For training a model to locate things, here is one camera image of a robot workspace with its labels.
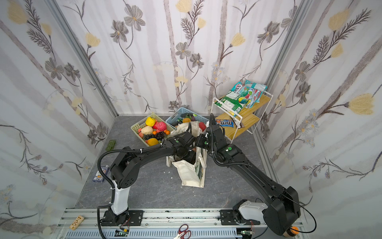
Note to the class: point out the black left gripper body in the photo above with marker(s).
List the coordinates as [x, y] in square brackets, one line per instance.
[183, 152]

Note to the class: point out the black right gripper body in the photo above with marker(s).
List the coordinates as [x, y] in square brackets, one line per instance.
[203, 141]

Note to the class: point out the floral canvas tote bag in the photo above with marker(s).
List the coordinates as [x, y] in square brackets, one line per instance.
[192, 175]

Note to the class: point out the beige toy garlic bulb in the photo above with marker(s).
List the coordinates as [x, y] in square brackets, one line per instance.
[146, 130]

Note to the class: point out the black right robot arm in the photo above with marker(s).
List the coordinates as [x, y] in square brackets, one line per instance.
[283, 207]

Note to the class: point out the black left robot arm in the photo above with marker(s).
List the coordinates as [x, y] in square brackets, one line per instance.
[125, 169]

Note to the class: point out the blue M&M candy bag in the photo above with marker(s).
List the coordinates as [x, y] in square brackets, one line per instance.
[225, 122]

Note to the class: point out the red toy bell pepper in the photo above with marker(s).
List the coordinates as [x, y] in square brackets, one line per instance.
[202, 126]

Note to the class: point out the dark toy grape bunch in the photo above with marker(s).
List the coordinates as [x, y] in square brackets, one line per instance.
[160, 135]

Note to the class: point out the blue plastic vegetable basket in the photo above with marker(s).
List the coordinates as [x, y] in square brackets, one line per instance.
[184, 113]

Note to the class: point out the orange toy fruit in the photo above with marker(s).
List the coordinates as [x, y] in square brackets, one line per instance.
[152, 141]

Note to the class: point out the green plastic fruit basket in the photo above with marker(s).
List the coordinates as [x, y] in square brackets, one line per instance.
[136, 128]

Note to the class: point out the green snack packet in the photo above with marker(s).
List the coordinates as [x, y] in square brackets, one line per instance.
[232, 102]

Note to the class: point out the yellow toy bell pepper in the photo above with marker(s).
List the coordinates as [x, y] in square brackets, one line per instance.
[150, 121]

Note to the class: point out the teal snack packet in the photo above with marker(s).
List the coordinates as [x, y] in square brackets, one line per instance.
[249, 92]

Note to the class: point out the small green toy on floor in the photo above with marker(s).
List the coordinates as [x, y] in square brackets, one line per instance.
[110, 145]

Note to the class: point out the small blue card box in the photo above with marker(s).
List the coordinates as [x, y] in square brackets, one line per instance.
[98, 178]

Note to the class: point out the orange and wood tape roll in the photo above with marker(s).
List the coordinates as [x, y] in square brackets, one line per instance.
[291, 232]

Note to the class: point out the wooden tag block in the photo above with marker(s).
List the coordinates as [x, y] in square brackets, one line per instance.
[76, 223]

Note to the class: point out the white wire wooden shelf rack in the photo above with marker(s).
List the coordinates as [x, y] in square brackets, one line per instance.
[247, 120]

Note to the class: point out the red handled scissors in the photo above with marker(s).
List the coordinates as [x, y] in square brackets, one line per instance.
[183, 232]

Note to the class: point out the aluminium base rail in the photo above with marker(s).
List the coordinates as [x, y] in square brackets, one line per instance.
[162, 224]

